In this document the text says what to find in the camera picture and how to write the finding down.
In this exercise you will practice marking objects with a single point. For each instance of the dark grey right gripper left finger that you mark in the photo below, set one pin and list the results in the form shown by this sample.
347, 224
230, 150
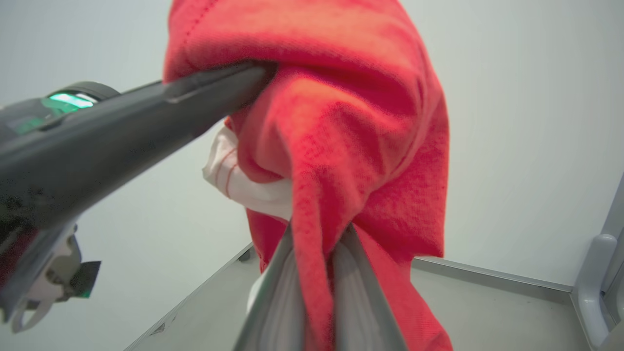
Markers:
278, 312

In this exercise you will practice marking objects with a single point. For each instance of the grey partition post bracket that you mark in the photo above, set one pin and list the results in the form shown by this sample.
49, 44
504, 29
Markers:
592, 282

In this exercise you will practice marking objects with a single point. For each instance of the red jersey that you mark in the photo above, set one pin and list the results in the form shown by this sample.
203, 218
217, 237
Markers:
341, 122

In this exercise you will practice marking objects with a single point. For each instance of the small grey partition foot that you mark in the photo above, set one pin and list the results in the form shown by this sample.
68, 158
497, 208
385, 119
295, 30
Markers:
246, 254

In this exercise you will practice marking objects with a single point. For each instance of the long grey partition base rail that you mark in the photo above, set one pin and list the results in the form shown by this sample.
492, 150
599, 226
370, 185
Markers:
487, 277

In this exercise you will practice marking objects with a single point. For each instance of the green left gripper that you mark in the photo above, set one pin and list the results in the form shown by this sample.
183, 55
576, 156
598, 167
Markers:
58, 109

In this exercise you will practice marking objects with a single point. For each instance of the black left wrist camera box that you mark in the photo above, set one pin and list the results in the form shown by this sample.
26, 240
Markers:
85, 278

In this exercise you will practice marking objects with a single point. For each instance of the short grey partition base rail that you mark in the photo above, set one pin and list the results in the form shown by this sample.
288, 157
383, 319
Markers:
195, 297

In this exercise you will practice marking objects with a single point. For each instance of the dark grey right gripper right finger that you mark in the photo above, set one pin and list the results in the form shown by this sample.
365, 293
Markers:
360, 312

